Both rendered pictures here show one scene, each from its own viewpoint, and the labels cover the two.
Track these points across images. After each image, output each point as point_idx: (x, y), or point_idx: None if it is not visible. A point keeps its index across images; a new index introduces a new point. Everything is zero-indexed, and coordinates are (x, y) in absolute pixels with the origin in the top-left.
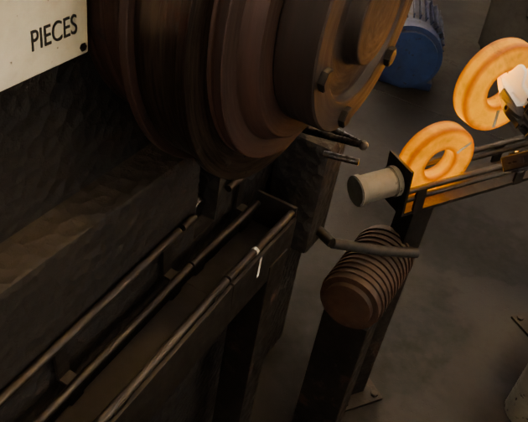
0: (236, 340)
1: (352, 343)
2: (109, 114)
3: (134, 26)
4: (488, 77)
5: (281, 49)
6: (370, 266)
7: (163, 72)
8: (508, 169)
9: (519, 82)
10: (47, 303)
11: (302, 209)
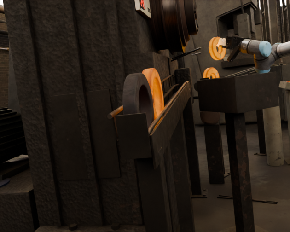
0: (188, 124)
1: (216, 132)
2: (152, 41)
3: (162, 5)
4: (214, 44)
5: (186, 7)
6: None
7: (170, 11)
8: (229, 59)
9: (221, 41)
10: (159, 66)
11: None
